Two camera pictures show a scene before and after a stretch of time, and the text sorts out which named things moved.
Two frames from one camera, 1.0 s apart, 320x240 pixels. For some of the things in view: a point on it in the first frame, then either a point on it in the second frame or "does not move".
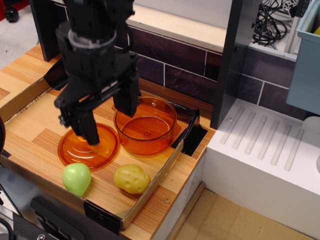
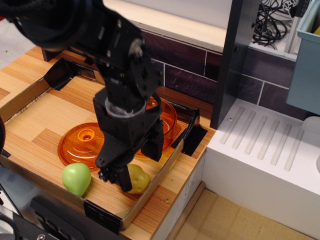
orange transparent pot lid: [73, 149] does not move
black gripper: [93, 69] -> [126, 127]
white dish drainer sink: [267, 162] does not move
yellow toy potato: [131, 179] does not move
